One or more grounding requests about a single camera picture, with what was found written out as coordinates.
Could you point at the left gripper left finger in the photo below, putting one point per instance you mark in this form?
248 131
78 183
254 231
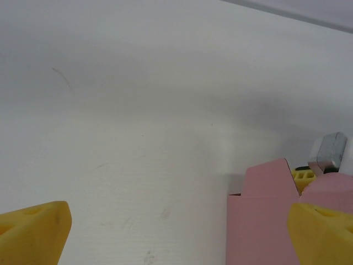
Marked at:
30 234

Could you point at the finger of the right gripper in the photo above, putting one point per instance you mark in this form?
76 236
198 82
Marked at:
302 178

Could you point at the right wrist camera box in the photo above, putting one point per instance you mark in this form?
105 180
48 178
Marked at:
328 149

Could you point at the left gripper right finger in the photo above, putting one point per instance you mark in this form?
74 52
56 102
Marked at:
322 240

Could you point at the pink paper box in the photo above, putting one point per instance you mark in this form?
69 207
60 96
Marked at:
256 220

